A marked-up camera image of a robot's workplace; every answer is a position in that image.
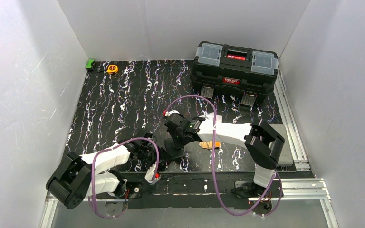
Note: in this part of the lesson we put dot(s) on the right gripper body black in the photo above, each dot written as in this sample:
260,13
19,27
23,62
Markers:
172,126

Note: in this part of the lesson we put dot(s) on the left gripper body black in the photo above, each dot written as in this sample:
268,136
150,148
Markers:
157,154

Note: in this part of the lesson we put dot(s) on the orange object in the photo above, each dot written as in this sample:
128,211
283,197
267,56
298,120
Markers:
209,144

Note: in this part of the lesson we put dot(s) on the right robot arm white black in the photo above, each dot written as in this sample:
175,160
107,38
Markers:
262,141

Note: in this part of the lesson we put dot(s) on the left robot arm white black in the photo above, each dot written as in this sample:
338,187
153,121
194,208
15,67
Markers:
78,177

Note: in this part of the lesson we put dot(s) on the yellow tape measure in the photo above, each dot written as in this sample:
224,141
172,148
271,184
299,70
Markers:
112,69

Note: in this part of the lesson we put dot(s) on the green small object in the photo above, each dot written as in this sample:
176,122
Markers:
90,64

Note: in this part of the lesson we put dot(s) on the grey foam pad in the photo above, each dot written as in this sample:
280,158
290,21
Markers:
286,158

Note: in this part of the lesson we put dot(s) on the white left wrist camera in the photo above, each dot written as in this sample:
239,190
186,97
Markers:
152,176

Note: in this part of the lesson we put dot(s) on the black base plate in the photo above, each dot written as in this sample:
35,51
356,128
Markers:
191,190

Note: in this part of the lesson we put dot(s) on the black toolbox with red handle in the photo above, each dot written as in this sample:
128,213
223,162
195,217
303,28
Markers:
246,73

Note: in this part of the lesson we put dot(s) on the aluminium frame rail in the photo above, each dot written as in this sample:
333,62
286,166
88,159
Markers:
295,142

